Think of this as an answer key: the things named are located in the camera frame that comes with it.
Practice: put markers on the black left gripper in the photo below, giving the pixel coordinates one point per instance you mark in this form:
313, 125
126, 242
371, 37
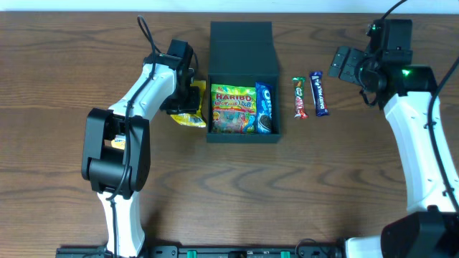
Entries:
190, 99

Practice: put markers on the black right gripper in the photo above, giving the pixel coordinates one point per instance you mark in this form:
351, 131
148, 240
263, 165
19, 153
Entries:
346, 66

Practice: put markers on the yellow Hacks candy bag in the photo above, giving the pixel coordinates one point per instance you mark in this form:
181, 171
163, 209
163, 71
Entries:
193, 120

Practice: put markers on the Haribo worms candy bag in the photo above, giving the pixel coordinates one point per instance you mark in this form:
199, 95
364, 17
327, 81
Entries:
234, 109

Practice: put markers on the blue Oreo cookie pack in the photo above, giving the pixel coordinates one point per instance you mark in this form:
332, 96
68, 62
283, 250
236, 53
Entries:
264, 108

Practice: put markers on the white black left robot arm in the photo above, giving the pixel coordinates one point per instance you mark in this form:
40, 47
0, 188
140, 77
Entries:
116, 157

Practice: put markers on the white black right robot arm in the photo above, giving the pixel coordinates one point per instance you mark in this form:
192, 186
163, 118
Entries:
407, 94

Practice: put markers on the Dairy Milk chocolate bar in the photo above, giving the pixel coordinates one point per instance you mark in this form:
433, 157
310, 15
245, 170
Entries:
317, 92

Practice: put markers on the KitKat Milo bar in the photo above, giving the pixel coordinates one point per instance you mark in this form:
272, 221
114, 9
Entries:
298, 83

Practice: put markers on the black open gift box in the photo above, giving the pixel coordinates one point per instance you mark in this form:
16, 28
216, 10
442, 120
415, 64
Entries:
242, 53

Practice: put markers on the yellow snack packet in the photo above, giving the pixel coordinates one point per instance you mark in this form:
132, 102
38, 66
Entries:
119, 142

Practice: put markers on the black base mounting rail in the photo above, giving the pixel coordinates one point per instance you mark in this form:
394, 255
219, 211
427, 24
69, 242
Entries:
308, 251

